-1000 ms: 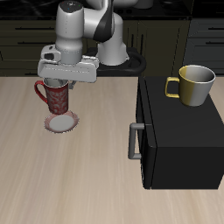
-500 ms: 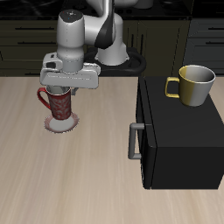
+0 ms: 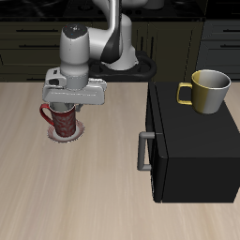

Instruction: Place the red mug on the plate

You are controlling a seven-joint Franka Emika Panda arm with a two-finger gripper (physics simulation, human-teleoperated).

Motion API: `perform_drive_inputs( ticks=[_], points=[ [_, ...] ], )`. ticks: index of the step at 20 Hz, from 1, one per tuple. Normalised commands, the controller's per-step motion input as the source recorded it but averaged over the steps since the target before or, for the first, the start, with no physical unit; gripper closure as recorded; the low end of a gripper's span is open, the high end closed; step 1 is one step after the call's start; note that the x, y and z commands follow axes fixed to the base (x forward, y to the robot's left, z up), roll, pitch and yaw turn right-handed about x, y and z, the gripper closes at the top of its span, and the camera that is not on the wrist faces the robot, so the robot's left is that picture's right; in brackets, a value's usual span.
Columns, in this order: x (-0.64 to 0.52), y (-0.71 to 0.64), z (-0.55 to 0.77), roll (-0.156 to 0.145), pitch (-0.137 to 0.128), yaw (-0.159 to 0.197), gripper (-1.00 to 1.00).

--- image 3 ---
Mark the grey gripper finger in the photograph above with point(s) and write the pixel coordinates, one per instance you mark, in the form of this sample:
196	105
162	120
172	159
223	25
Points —
79	108

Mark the white plate with red rim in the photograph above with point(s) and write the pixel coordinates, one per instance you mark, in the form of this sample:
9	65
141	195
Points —
64	136

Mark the dark kitchen cupboards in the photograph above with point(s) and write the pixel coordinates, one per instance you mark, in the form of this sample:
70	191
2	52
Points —
187	40

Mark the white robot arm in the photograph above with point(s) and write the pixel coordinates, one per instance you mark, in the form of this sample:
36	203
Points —
75	56

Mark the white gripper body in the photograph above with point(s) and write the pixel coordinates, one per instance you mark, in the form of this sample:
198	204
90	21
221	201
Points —
75	93

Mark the yellow and white mug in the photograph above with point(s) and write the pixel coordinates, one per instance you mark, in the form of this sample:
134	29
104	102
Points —
207	92

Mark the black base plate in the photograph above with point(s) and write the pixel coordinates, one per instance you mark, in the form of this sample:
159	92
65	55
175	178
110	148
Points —
143	67

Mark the black microwave oven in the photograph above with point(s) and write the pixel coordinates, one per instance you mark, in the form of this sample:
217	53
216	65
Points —
190	143

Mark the red patterned mug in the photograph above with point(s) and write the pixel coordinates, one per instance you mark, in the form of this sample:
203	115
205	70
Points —
62	120

